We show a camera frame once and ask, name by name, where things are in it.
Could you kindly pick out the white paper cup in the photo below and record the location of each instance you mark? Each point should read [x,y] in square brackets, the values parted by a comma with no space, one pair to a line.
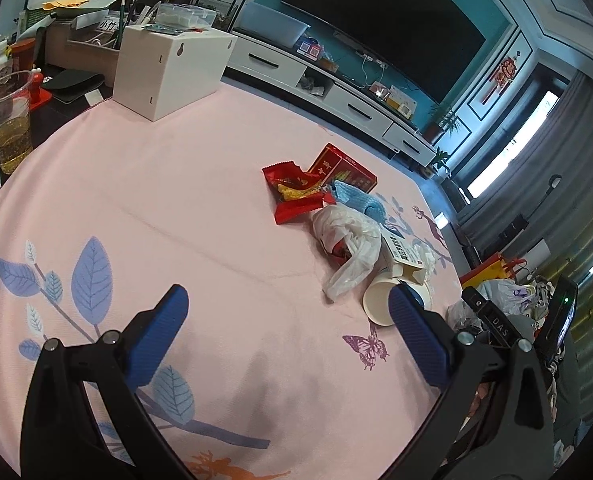
[381,302]

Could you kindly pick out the yellow red gift bag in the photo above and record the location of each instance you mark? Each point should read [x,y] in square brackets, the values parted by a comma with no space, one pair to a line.
[491,270]

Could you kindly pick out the desk calendar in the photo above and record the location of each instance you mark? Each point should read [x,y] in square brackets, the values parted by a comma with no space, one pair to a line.
[401,102]

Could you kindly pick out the black flat pouch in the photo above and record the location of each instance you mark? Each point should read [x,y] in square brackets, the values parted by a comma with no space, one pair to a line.
[76,85]

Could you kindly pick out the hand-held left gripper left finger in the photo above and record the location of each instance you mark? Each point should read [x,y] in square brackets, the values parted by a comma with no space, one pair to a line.
[154,340]

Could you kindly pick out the small clear plastic container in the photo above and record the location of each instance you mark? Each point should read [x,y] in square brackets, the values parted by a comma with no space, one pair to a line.
[184,15]

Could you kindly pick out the yellow paper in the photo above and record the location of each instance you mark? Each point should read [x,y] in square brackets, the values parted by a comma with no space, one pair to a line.
[66,3]

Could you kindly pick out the glass plant tank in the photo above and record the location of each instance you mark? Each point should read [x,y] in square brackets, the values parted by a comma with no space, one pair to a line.
[216,12]

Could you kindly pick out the pink leaf-print tablecloth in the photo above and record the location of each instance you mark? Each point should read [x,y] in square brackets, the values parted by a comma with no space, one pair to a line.
[176,210]

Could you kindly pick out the potted green plant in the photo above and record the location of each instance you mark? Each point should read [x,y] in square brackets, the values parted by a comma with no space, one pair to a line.
[440,160]
[444,122]

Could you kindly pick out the red snack wrapper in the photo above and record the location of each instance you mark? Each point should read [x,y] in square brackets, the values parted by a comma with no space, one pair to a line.
[294,192]

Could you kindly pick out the white crumpled plastic bag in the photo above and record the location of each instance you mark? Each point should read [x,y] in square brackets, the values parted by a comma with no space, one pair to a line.
[349,240]

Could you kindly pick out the purple-printed white plastic bag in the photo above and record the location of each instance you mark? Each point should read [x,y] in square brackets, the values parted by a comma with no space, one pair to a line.
[508,295]

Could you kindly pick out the small open paper box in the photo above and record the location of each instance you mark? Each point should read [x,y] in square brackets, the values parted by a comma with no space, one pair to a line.
[406,255]

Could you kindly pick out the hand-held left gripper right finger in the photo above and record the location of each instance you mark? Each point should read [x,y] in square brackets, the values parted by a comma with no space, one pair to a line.
[419,335]

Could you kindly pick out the black flat-screen TV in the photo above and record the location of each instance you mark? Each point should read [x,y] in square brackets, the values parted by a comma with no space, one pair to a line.
[386,20]

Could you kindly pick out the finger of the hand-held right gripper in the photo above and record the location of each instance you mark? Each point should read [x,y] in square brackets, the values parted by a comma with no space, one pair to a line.
[496,320]

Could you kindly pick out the clear plastic storage bin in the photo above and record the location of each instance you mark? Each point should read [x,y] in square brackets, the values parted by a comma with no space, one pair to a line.
[276,25]

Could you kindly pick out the red figurine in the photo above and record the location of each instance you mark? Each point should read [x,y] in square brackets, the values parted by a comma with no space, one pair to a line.
[37,87]

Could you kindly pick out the grey curtain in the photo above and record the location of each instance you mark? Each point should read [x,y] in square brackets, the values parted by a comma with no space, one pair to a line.
[566,160]

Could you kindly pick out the small printed code signs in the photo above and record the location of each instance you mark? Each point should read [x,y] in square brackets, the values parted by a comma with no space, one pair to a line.
[310,49]

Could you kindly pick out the brown cardboard box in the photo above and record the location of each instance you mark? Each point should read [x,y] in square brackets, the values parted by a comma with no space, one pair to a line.
[84,52]

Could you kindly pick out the clear plastic cup with tea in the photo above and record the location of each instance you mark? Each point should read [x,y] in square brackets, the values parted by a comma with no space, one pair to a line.
[9,130]

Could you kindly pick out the white TV cabinet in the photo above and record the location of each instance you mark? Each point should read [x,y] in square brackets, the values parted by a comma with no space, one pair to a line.
[336,100]

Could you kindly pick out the light blue crumpled cloth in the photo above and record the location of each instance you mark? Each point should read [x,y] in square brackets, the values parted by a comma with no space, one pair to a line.
[359,200]

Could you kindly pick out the red wall hanging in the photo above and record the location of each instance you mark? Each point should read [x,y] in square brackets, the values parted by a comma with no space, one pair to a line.
[503,72]

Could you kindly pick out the red cigarette box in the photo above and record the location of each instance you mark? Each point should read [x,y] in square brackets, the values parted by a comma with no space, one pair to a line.
[344,167]

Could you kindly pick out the white wooden box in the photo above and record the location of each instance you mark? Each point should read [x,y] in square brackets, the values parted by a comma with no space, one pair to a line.
[171,70]

